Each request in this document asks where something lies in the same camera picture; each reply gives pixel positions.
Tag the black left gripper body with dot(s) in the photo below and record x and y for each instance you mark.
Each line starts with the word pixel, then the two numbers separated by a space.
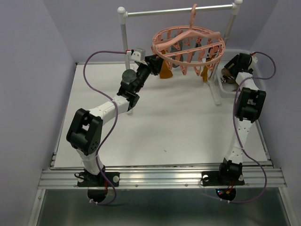
pixel 143 71

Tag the beige sock in basket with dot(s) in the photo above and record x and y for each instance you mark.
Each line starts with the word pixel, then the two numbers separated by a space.
pixel 225 71

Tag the white plastic basket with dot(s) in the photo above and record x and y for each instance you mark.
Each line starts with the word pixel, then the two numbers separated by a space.
pixel 226 90

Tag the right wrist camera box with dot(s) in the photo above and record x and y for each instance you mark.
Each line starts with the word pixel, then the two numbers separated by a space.
pixel 255 58

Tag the white drying rack stand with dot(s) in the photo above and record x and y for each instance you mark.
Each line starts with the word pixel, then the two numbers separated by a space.
pixel 234 7

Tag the pink round clip hanger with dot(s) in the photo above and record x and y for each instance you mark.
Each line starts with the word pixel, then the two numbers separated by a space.
pixel 189 34

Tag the maroon white striped sock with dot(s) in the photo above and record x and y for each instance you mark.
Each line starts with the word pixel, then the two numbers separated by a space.
pixel 226 79

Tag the mustard brown striped sock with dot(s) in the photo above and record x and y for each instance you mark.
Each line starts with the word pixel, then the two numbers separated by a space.
pixel 210 56

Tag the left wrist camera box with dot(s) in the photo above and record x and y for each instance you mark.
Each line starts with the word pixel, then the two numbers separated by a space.
pixel 138 55

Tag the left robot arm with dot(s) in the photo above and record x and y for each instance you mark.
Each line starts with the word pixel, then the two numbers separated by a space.
pixel 85 131

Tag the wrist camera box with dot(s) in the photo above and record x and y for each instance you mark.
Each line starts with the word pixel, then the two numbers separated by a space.
pixel 138 55
pixel 255 58

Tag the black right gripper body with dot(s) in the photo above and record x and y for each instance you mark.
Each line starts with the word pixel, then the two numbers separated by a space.
pixel 234 65

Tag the aluminium mounting rail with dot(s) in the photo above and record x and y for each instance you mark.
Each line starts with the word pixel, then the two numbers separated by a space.
pixel 164 177

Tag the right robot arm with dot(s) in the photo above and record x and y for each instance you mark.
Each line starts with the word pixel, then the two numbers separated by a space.
pixel 247 107

